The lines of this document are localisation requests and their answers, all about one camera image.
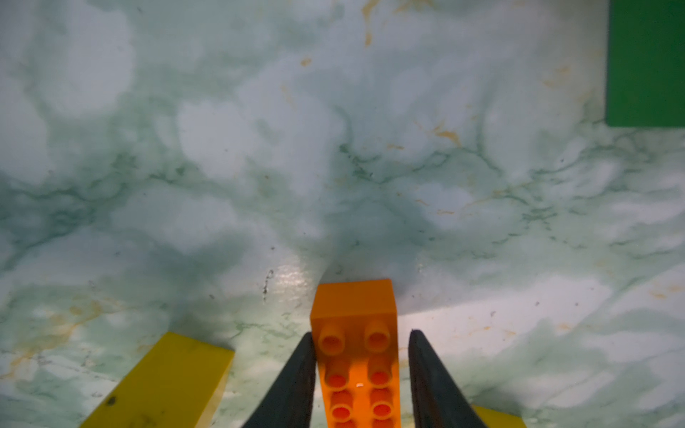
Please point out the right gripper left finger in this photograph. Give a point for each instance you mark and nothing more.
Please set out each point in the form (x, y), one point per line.
(289, 401)

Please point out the green square lego brick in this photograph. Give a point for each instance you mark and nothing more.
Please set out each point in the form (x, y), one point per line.
(645, 79)

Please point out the orange long lego brick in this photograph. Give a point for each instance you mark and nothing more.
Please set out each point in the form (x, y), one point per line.
(354, 328)

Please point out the yellow lego brick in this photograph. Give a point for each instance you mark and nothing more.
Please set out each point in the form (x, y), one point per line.
(179, 383)
(495, 419)

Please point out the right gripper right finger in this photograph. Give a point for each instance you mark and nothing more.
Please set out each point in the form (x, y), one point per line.
(437, 401)

